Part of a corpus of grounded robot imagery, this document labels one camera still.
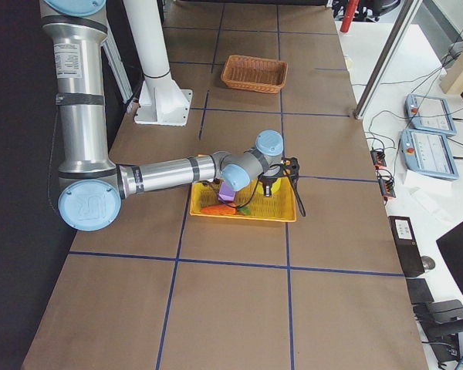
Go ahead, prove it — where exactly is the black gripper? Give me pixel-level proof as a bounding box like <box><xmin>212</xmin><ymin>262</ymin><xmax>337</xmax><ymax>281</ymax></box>
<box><xmin>260</xmin><ymin>167</ymin><xmax>283</xmax><ymax>197</ymax></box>

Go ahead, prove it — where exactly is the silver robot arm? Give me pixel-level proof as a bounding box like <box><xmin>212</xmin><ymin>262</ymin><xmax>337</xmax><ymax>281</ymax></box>
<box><xmin>39</xmin><ymin>1</ymin><xmax>283</xmax><ymax>231</ymax></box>

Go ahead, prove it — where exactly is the yellow plastic basket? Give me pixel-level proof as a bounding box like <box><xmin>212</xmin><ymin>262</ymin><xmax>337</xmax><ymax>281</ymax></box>
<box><xmin>190</xmin><ymin>177</ymin><xmax>296</xmax><ymax>222</ymax></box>

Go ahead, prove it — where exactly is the brown wicker basket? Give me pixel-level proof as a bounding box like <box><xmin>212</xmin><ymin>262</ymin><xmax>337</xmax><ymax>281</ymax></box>
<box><xmin>221</xmin><ymin>55</ymin><xmax>288</xmax><ymax>94</ymax></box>

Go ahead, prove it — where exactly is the purple cube block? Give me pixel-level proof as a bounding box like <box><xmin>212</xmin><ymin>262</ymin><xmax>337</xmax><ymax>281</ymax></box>
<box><xmin>218</xmin><ymin>182</ymin><xmax>236</xmax><ymax>203</ymax></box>

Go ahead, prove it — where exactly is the toy carrot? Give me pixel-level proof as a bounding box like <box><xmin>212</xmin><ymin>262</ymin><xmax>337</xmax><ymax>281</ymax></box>
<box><xmin>201</xmin><ymin>203</ymin><xmax>251</xmax><ymax>216</ymax></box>

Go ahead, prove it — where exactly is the black box with label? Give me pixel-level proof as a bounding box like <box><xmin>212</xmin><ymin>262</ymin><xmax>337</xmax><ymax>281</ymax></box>
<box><xmin>388</xmin><ymin>216</ymin><xmax>424</xmax><ymax>278</ymax></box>

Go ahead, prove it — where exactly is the lower teach pendant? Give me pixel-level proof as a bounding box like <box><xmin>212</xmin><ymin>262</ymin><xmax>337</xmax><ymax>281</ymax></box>
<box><xmin>400</xmin><ymin>129</ymin><xmax>459</xmax><ymax>180</ymax></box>

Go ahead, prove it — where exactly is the teach pendant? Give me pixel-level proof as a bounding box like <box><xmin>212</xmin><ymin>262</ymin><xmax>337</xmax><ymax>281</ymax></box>
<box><xmin>400</xmin><ymin>129</ymin><xmax>459</xmax><ymax>180</ymax></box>
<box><xmin>405</xmin><ymin>93</ymin><xmax>457</xmax><ymax>136</ymax></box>

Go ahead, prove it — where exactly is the upper teach pendant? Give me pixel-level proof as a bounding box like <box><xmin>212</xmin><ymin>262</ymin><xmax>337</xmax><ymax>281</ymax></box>
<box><xmin>405</xmin><ymin>93</ymin><xmax>457</xmax><ymax>136</ymax></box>

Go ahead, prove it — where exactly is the red cylinder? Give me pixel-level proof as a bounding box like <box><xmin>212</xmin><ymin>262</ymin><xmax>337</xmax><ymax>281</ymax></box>
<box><xmin>340</xmin><ymin>0</ymin><xmax>359</xmax><ymax>33</ymax></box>

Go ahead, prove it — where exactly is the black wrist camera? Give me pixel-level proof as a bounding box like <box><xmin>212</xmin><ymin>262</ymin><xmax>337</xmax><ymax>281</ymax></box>
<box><xmin>282</xmin><ymin>157</ymin><xmax>300</xmax><ymax>180</ymax></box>

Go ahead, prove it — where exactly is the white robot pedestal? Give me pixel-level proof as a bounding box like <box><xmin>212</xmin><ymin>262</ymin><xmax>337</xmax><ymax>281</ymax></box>
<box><xmin>123</xmin><ymin>0</ymin><xmax>193</xmax><ymax>126</ymax></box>

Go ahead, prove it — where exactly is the aluminium frame post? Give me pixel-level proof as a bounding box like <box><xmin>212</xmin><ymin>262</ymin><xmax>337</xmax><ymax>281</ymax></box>
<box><xmin>353</xmin><ymin>0</ymin><xmax>423</xmax><ymax>120</ymax></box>

